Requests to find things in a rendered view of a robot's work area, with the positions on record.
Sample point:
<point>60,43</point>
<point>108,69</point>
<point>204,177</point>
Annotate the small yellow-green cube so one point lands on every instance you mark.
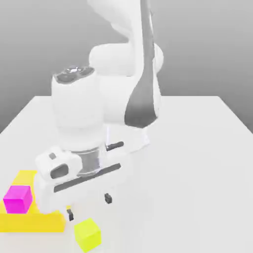
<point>88,235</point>

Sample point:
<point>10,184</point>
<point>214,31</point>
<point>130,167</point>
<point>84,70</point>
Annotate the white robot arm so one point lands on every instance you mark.
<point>79,110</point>

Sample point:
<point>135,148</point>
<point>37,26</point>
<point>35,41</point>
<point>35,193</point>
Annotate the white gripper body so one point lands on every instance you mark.
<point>87,189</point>

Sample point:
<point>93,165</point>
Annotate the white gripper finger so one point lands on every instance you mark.
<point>108,198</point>
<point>70,215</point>

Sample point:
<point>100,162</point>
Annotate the large yellow box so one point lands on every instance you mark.
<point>29,222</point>

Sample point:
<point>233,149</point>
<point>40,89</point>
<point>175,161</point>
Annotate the small magenta cube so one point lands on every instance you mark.
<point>16,201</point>

